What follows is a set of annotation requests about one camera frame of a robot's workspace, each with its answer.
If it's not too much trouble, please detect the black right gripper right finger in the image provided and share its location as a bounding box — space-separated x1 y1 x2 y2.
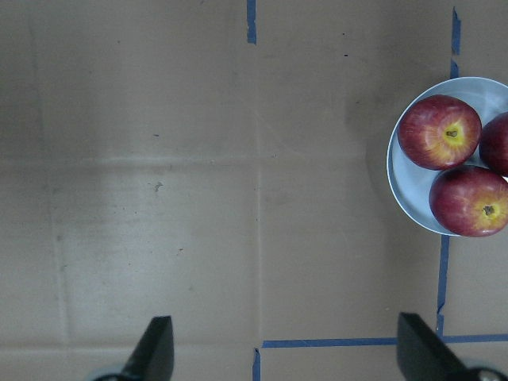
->
397 312 508 381

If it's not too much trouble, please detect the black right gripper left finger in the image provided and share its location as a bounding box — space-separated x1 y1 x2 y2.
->
89 315 175 381

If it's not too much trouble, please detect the red apple lower plate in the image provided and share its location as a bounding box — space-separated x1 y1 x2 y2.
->
429 165 507 237

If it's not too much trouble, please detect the light blue plate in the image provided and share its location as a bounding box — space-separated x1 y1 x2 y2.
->
386 77 507 237

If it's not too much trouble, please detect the red apple upper left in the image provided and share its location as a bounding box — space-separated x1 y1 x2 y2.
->
397 94 482 171

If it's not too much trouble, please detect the red apple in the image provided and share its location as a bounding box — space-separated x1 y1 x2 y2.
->
479 112 507 177
397 94 482 171

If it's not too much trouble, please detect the red apple upper right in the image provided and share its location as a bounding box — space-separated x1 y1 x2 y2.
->
479 112 507 177

